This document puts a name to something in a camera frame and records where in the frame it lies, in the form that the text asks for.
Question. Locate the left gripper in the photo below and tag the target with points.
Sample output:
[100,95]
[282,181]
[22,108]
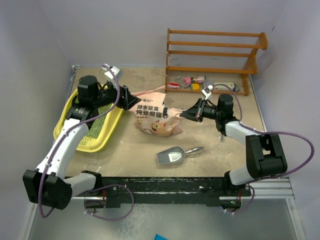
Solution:
[126,100]

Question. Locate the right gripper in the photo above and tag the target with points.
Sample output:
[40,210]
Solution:
[196,112]

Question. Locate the pink cat litter bag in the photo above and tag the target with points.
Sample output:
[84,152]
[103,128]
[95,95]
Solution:
[153,117]

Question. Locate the grey ruler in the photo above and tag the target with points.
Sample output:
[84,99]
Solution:
[222,138]

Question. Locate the silver metal scoop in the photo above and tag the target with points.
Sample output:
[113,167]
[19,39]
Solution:
[175,154]

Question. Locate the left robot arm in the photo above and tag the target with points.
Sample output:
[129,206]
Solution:
[47,185]

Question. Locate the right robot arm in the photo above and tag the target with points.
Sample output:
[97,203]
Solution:
[264,154]

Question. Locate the red white small box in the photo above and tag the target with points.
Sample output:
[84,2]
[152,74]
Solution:
[171,85]

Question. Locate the green white box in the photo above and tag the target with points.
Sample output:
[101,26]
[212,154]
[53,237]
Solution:
[225,86]

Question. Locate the yellow green litter box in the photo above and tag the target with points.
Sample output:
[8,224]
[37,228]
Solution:
[100,132]

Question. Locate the clear round jar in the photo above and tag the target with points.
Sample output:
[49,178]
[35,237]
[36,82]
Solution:
[206,83]

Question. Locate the orange wooden shelf rack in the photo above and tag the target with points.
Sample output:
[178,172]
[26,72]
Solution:
[250,67]

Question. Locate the blue object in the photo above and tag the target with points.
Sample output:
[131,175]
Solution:
[159,237]

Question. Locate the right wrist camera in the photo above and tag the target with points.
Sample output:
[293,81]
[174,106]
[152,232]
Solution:
[207,92]

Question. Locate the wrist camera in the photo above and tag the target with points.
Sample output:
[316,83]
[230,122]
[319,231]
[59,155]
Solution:
[207,92]
[113,73]

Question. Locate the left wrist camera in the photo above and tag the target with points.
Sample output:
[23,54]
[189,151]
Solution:
[113,73]

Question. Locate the black base frame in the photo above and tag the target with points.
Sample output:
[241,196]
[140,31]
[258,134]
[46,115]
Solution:
[208,191]

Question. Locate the aluminium rail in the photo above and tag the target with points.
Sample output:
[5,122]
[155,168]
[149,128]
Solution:
[279,188]

